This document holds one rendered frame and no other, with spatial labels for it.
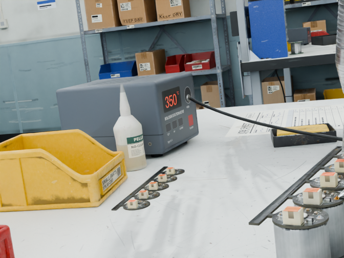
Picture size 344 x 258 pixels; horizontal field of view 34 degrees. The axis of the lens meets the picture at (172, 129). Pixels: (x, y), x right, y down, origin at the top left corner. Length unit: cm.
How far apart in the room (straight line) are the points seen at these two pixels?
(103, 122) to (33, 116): 512
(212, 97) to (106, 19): 111
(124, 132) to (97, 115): 9
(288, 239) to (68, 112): 53
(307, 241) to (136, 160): 41
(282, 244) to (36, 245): 25
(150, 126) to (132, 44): 460
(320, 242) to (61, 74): 539
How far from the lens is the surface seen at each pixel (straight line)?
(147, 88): 68
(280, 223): 25
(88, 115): 73
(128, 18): 483
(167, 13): 473
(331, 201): 28
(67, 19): 555
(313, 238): 25
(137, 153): 64
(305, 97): 453
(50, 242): 46
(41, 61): 570
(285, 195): 29
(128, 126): 64
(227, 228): 43
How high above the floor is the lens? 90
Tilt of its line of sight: 10 degrees down
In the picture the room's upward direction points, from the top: 7 degrees counter-clockwise
